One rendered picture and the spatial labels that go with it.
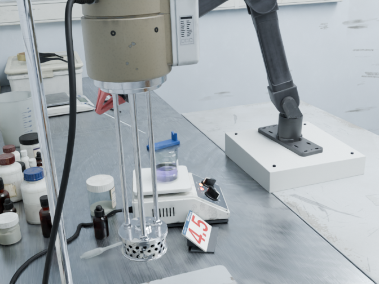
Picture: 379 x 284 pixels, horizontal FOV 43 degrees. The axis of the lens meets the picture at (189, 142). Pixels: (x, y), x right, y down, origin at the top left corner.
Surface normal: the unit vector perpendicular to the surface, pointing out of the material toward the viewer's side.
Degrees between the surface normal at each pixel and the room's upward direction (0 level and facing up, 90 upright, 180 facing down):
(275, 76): 83
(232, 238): 0
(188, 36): 90
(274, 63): 93
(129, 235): 0
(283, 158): 3
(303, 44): 90
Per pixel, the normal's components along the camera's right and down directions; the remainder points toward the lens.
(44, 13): 0.33, 0.32
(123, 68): 0.03, 0.35
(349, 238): -0.04, -0.94
